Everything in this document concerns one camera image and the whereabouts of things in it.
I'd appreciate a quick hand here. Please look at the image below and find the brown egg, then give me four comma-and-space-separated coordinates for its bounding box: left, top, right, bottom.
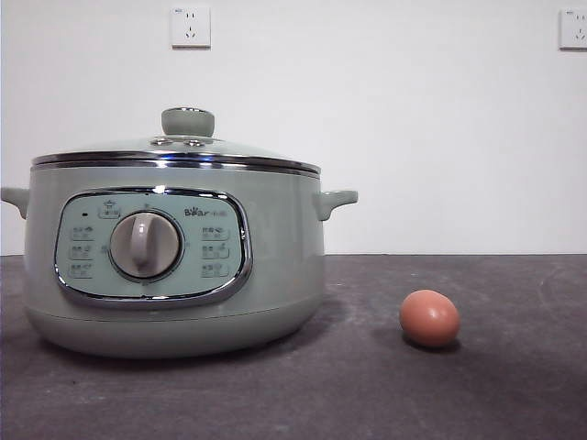
398, 289, 461, 348

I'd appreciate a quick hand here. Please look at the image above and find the pale green electric cooking pot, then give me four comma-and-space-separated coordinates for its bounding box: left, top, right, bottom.
0, 158, 360, 360

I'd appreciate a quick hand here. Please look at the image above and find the glass lid with green knob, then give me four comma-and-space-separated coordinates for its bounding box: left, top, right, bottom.
30, 106, 321, 169

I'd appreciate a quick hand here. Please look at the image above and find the white wall socket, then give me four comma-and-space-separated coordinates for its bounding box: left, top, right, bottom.
172, 6, 213, 50
558, 8, 587, 51

